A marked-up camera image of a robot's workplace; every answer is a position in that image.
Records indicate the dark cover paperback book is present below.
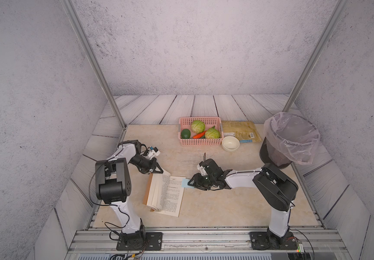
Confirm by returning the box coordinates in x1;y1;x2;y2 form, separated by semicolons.
143;171;187;217

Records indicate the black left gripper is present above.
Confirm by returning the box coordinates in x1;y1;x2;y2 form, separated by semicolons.
129;156;163;174

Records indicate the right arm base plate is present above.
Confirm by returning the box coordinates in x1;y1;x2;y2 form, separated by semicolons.
249;231;299;250

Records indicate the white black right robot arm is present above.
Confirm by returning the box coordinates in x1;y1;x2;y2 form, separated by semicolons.
188;159;298;239

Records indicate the cream ceramic bowl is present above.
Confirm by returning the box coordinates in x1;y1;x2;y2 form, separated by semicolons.
221;136;240;152

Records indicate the upper green cabbage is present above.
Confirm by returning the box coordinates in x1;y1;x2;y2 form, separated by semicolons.
191;120;206;134

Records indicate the aluminium frame post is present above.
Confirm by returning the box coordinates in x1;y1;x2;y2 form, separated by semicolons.
282;0;349;112
60;0;127;130

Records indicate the black bin with pink bag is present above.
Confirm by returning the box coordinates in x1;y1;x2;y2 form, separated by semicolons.
260;112;321;169

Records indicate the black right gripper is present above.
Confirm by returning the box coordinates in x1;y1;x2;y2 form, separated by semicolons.
185;173;216;191

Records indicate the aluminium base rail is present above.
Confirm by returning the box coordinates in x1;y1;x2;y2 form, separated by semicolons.
66;226;351;260

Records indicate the blue sticky note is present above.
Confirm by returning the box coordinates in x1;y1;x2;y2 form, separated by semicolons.
182;178;194;189

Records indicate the dark green avocado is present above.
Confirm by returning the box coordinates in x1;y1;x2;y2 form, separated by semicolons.
181;129;191;139

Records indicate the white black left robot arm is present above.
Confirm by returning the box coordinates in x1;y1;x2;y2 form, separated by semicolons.
95;140;163;235

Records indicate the left aluminium frame post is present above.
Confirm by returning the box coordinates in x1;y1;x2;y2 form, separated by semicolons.
60;0;127;130

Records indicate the green cabbage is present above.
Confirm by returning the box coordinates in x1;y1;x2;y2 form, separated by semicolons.
205;127;221;139
191;120;206;134

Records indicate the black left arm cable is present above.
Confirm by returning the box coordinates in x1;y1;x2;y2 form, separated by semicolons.
87;139;162;241

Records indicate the orange carrot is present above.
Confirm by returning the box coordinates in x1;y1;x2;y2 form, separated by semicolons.
192;131;206;139

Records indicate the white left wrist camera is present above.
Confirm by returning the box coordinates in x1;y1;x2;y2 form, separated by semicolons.
146;147;161;160

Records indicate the right aluminium frame post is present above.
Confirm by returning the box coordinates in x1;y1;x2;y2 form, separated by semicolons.
282;0;349;112

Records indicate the pink plastic perforated basket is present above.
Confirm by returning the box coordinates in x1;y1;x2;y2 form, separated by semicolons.
178;117;224;146

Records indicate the yellow noodle packet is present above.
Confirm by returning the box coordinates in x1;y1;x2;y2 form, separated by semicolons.
222;121;262;143

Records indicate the right green cabbage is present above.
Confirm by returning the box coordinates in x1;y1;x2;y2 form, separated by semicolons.
205;127;221;139

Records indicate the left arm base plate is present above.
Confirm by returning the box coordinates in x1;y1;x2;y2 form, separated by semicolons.
116;231;163;251

